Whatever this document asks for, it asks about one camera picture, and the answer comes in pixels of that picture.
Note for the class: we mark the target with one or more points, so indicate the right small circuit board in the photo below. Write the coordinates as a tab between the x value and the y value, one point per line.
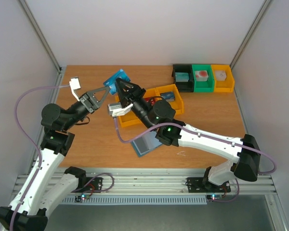
214	197

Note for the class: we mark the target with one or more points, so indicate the right corner aluminium post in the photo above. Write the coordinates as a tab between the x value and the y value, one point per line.
251	31

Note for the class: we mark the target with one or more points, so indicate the left small circuit board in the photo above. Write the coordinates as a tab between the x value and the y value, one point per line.
81	198

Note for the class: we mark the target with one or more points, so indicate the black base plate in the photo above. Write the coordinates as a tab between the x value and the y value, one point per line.
198	185
95	185

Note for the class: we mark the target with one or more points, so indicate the black storage bin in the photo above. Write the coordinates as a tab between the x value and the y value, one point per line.
183	86

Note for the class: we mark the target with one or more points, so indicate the grey slotted cable duct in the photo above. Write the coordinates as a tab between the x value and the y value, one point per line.
139	200

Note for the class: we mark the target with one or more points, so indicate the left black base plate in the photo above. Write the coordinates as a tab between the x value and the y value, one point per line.
95	185

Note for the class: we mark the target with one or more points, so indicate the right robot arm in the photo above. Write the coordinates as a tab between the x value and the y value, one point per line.
241	154

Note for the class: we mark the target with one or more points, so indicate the white card deck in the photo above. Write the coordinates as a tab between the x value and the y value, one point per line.
220	75

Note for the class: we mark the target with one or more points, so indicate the corner aluminium post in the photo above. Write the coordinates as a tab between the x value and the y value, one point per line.
251	31
32	20

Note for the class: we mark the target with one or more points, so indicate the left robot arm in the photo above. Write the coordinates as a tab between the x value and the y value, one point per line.
33	205

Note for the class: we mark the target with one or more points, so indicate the teal card deck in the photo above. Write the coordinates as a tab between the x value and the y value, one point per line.
181	77

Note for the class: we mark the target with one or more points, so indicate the left corner aluminium post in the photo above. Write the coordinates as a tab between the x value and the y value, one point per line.
32	20

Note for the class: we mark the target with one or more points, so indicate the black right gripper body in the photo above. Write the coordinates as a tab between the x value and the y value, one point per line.
132	95

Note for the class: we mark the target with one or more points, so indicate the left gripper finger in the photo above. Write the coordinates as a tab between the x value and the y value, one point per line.
100	98
104	90

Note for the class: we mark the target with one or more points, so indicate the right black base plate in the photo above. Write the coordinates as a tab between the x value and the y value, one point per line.
198	185

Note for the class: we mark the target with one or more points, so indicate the red VIP card stack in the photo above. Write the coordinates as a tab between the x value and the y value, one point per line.
150	100

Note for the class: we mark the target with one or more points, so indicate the green storage bin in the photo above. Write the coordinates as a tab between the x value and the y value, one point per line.
207	86

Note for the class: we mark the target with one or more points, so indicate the middle yellow bin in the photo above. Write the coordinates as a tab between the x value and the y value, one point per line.
153	92

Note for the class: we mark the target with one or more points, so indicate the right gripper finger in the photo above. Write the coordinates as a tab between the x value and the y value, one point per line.
125	85
121	95

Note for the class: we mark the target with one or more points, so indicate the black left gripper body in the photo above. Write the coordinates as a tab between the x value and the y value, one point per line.
88	104

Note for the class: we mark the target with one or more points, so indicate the teal leather card holder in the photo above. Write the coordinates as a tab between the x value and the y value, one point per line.
146	143

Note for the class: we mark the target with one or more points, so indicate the far yellow storage bin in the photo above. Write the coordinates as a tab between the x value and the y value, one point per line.
226	86

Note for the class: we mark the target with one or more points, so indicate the small circuit board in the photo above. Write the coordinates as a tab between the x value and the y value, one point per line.
81	198
214	197

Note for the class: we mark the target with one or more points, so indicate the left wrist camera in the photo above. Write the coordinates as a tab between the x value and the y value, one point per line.
74	84

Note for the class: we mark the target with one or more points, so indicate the aluminium rail frame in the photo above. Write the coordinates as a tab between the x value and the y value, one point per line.
99	149

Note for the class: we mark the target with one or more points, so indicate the right yellow bin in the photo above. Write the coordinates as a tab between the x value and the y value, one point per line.
178	104

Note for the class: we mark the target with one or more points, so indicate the left yellow bin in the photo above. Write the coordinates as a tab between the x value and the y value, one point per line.
129	119

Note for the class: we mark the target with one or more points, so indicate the blue VIP card stack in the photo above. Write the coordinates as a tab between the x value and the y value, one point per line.
168	96

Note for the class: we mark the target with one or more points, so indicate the red spot card deck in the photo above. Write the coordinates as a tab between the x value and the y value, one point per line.
201	75

